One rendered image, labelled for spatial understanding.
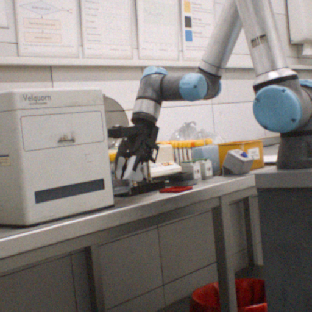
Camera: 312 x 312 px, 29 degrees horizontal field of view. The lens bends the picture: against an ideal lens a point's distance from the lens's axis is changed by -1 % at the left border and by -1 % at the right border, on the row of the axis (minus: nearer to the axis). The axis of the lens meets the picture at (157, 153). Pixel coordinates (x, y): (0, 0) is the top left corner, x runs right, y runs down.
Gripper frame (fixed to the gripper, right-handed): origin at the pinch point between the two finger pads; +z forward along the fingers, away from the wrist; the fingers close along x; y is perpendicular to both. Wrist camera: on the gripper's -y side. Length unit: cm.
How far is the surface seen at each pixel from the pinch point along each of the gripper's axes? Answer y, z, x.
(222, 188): 33.4, -11.7, -8.4
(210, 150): 43, -30, 6
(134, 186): 10.2, -3.2, 4.7
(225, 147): 51, -34, 6
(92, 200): -12.6, 9.6, -4.4
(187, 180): 27.2, -11.9, 0.4
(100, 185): -11.2, 5.1, -4.2
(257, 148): 60, -37, -2
